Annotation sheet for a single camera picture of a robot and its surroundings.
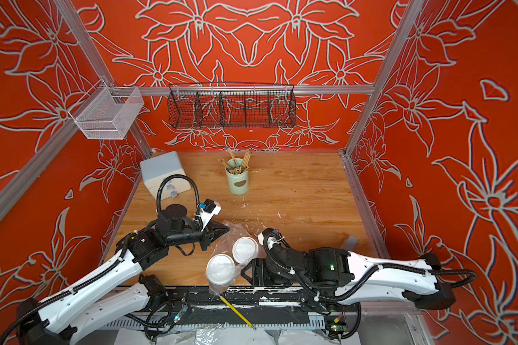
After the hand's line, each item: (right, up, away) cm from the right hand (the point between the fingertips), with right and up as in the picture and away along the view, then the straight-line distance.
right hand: (243, 275), depth 59 cm
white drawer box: (-42, +30, +34) cm, 62 cm away
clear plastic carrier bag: (-7, +5, +10) cm, 13 cm away
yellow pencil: (-4, -18, +12) cm, 22 cm away
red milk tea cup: (-7, 0, +2) cm, 7 cm away
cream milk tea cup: (0, +4, +9) cm, 10 cm away
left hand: (-6, +11, +10) cm, 16 cm away
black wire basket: (-8, +60, +41) cm, 73 cm away
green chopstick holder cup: (-5, +27, +33) cm, 43 cm away
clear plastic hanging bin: (-62, +55, +33) cm, 89 cm away
